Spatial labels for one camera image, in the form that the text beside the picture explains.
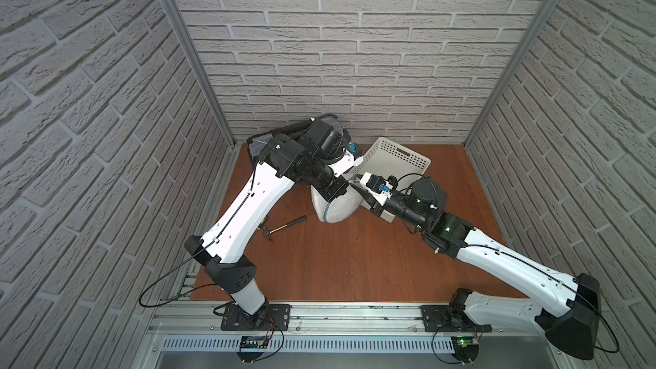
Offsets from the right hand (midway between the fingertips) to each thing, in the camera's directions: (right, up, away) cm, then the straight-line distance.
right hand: (360, 177), depth 66 cm
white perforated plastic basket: (+16, +7, +48) cm, 51 cm away
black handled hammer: (-32, -21, +24) cm, 45 cm away
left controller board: (-31, -49, +5) cm, 58 cm away
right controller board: (+30, -49, +4) cm, 57 cm away
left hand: (-3, -3, 0) cm, 4 cm away
